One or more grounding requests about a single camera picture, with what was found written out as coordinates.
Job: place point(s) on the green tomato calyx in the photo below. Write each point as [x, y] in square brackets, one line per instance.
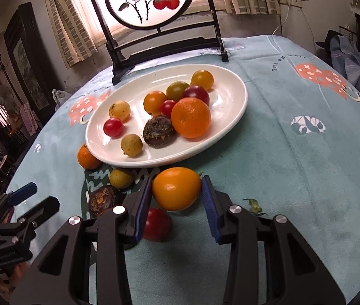
[254, 206]

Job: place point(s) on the dark wooden painted table screen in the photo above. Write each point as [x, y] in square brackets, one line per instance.
[167, 49]

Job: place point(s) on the white plastic bag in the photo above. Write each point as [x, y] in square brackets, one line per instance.
[60, 98]

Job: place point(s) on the dark red plum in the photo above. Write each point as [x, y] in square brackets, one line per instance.
[197, 92]

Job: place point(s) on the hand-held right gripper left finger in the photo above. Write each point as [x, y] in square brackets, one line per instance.
[142, 211]

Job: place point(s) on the orange tomato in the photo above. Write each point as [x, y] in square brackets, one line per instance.
[154, 102]
[176, 189]
[202, 79]

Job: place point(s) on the green tomato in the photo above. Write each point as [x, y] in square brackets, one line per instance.
[176, 89]

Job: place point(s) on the pile of blue clothes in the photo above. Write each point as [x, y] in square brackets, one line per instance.
[354, 63]

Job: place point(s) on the pink towel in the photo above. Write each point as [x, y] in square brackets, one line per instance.
[28, 117]

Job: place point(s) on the red cherry tomato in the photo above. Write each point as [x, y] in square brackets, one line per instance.
[113, 127]
[167, 108]

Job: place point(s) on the white wall socket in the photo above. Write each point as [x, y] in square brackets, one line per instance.
[289, 0]

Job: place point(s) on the large orange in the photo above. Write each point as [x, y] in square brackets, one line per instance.
[191, 117]

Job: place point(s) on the light blue printed tablecloth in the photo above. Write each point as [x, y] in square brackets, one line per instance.
[278, 165]

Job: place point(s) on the small mandarin orange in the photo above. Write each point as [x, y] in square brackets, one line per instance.
[88, 158]

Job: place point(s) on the white oval plate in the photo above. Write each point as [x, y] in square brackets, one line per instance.
[224, 101]

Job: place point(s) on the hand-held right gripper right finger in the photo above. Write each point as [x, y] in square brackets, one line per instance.
[210, 208]

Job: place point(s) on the dark wooden framed panel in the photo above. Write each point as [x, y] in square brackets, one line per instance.
[24, 54]

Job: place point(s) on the brown water chestnut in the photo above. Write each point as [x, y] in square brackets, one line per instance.
[103, 200]
[160, 132]

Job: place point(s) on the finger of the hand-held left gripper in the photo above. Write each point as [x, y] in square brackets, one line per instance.
[22, 192]
[41, 208]

